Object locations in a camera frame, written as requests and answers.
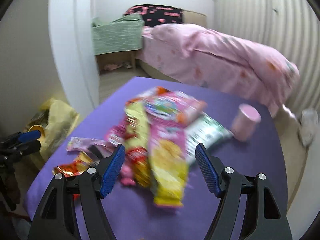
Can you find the wooden bedside table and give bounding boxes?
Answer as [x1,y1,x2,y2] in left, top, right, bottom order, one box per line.
[95,50,137,74]

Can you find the yellow trash bag bin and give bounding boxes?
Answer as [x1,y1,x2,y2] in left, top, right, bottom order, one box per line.
[23,98,80,170]

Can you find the green white snack wrapper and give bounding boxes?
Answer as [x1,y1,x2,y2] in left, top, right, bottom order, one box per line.
[185,112,234,165]

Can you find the pink cylindrical container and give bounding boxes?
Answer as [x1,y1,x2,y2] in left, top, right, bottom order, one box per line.
[231,103,261,142]

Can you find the pink yellow chips bag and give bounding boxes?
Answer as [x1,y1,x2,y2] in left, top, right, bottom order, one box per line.
[148,121,189,208]

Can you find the green checked cloth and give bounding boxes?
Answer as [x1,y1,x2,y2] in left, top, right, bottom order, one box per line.
[91,14,144,55]

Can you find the white crumpled plastic bag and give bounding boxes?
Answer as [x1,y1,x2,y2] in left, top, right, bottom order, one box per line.
[298,108,319,147]

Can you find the beige ribbed wardrobe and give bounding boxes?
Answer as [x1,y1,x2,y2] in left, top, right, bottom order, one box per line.
[214,0,319,114]

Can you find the yellow wafer snack bag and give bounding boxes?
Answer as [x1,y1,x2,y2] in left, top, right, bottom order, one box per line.
[124,101,151,188]

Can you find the pink floral duvet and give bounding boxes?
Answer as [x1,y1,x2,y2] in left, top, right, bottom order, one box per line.
[137,24,299,116]

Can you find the pink kleenex tissue pack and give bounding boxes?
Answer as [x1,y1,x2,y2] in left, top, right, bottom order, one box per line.
[144,91,207,127]

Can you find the purple pink candy wrapper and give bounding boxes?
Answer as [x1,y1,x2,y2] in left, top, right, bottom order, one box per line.
[66,137,117,159]

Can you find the pink slippers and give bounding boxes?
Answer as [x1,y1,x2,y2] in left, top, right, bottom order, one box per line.
[103,62,132,71]

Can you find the black pink pillow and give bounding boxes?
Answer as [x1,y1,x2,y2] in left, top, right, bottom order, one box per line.
[124,4,184,27]

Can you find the red orange snack wrapper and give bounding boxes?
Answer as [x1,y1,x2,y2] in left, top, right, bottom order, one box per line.
[53,151,99,177]

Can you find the beige bed frame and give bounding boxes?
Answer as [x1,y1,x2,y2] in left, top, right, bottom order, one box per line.
[136,10,207,82]

